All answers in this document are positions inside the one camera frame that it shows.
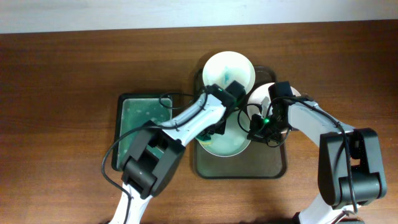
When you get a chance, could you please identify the white plate blue stain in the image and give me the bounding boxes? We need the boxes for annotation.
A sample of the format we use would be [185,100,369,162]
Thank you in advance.
[202,51,256,93]

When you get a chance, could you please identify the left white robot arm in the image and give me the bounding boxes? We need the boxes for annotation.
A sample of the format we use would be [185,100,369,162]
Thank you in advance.
[111,81,246,223]

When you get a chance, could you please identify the small green water tray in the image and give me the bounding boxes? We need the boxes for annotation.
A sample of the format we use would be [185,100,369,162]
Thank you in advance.
[111,93,174,172]

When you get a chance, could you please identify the green yellow scrubbing sponge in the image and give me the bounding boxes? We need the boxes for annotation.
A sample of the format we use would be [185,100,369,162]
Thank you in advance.
[195,131,215,146]

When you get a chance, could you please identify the pale blue plate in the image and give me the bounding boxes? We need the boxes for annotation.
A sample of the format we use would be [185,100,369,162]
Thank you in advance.
[201,111,251,157]

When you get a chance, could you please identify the large dark serving tray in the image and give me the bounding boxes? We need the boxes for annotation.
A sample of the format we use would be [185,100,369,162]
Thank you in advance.
[192,65,287,180]

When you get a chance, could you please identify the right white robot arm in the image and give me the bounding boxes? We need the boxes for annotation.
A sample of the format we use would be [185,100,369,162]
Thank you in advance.
[248,82,387,224]

